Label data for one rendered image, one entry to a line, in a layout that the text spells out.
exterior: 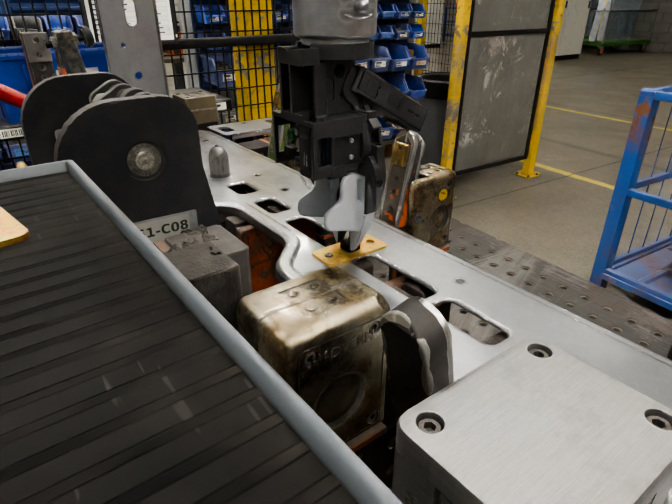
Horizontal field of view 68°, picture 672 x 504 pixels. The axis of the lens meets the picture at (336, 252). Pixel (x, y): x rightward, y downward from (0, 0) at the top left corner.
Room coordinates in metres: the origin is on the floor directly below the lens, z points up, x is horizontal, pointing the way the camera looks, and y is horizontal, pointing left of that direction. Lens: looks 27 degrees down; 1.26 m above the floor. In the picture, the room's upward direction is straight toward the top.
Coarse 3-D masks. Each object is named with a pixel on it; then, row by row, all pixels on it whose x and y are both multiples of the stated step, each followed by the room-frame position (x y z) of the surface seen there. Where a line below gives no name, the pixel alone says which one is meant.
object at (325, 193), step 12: (324, 180) 0.51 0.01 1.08; (336, 180) 0.51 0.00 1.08; (312, 192) 0.50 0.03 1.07; (324, 192) 0.51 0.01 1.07; (336, 192) 0.51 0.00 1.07; (300, 204) 0.49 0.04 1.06; (312, 204) 0.50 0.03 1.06; (324, 204) 0.51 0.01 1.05; (312, 216) 0.50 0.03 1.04; (336, 240) 0.51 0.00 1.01
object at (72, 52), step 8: (56, 32) 0.76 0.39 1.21; (64, 32) 0.77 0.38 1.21; (72, 32) 0.79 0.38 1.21; (80, 32) 0.80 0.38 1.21; (88, 32) 0.79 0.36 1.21; (56, 40) 0.77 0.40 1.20; (64, 40) 0.77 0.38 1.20; (72, 40) 0.77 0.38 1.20; (80, 40) 0.79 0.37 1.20; (88, 40) 0.79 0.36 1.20; (48, 48) 0.77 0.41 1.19; (56, 48) 0.77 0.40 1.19; (64, 48) 0.76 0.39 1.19; (72, 48) 0.77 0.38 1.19; (64, 56) 0.76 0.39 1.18; (72, 56) 0.77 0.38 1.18; (80, 56) 0.78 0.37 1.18; (64, 64) 0.79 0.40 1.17; (72, 64) 0.77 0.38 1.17; (80, 64) 0.77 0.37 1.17; (72, 72) 0.77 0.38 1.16; (80, 72) 0.77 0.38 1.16
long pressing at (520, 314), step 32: (256, 160) 0.86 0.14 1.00; (224, 192) 0.70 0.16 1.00; (256, 192) 0.70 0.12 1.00; (288, 192) 0.70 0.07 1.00; (256, 224) 0.59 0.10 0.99; (288, 224) 0.58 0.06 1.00; (320, 224) 0.58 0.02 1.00; (384, 224) 0.59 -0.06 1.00; (288, 256) 0.49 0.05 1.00; (384, 256) 0.49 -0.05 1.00; (416, 256) 0.49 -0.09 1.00; (448, 256) 0.50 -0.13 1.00; (384, 288) 0.42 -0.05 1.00; (448, 288) 0.42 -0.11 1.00; (480, 288) 0.42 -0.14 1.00; (512, 288) 0.42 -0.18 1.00; (512, 320) 0.37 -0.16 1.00; (544, 320) 0.37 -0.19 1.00; (576, 320) 0.37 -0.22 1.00; (480, 352) 0.32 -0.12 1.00; (576, 352) 0.32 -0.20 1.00; (608, 352) 0.32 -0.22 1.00; (640, 352) 0.32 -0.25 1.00; (640, 384) 0.29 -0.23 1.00
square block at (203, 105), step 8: (176, 96) 1.16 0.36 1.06; (184, 96) 1.15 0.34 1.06; (192, 96) 1.14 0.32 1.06; (200, 96) 1.15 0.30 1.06; (208, 96) 1.16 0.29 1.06; (192, 104) 1.13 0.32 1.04; (200, 104) 1.14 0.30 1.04; (208, 104) 1.16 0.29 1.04; (216, 104) 1.17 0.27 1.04; (192, 112) 1.13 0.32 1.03; (200, 112) 1.14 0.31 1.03; (208, 112) 1.15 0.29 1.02; (216, 112) 1.17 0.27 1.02; (200, 120) 1.14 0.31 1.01; (208, 120) 1.15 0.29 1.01; (216, 120) 1.16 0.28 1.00; (200, 128) 1.14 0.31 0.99; (208, 128) 1.15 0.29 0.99
